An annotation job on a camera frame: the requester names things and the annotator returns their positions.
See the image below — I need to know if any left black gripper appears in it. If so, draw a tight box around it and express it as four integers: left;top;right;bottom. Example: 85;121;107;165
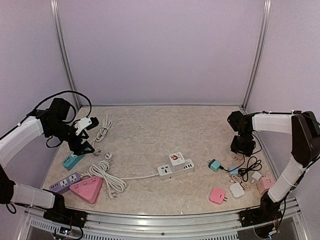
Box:
47;120;95;156

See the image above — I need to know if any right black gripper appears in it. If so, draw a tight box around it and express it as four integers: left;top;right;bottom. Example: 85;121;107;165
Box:
230;129;256;157

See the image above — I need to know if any pink small charger plug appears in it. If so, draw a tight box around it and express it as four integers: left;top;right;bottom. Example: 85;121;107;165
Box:
233;153;244;162

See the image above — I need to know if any black usb cable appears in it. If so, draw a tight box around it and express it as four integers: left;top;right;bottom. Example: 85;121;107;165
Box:
219;133;263;173
238;156;263;182

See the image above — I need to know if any teal power strip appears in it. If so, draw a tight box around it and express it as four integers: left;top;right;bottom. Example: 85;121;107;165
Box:
62;153;85;171

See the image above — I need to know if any teal charger plug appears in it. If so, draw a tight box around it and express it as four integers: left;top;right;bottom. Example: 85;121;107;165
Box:
208;159;221;172

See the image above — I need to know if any white cube socket adapter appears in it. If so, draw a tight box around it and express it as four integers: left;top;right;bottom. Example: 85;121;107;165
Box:
168;152;186;172

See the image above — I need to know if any white power strip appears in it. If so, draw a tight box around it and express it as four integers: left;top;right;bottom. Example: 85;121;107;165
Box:
156;158;196;181

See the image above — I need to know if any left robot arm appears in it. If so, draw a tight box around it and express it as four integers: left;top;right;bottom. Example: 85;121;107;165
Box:
0;97;99;223

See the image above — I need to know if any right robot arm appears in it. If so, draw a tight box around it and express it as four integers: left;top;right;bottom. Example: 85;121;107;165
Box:
227;110;320;222

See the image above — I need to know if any white round plug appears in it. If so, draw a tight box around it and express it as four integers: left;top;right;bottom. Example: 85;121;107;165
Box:
104;152;113;161

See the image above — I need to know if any pink square plug adapter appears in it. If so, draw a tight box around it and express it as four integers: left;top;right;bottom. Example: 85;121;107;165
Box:
209;187;228;205

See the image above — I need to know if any light blue charger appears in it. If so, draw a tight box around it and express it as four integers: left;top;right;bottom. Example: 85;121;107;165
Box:
227;166;239;176

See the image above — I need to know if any small white charger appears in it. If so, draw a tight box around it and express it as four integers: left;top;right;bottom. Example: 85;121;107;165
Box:
250;171;262;184

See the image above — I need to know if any pink cube socket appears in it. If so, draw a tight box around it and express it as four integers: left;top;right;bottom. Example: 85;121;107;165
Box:
256;175;275;196

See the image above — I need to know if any white square charger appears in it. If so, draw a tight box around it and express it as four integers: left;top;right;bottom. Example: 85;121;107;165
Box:
229;182;245;199

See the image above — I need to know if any pink triangular power strip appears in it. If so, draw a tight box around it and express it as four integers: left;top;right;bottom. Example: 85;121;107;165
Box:
69;176;104;204

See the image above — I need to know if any purple power strip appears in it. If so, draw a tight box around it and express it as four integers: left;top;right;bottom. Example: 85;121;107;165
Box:
49;172;81;194

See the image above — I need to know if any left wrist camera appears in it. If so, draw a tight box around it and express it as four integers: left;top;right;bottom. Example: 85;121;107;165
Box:
73;117;99;136

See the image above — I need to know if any coiled black usb cable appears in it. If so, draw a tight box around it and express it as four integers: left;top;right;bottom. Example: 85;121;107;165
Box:
238;156;263;182

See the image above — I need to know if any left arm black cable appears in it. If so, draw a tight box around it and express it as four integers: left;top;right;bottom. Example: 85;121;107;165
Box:
24;89;93;121

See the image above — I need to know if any pink white usb cable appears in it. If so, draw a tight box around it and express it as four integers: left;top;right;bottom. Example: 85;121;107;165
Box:
228;173;258;193

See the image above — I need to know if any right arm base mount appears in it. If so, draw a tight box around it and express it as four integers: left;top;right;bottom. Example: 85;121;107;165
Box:
239;204;282;228

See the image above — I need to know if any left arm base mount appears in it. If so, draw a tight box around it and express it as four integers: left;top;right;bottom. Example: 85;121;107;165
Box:
43;208;88;228

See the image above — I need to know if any aluminium front rail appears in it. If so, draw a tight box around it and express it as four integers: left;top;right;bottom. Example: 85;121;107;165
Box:
16;198;310;240

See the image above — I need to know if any right aluminium corner post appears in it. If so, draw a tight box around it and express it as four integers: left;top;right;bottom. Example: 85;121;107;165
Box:
241;0;272;111

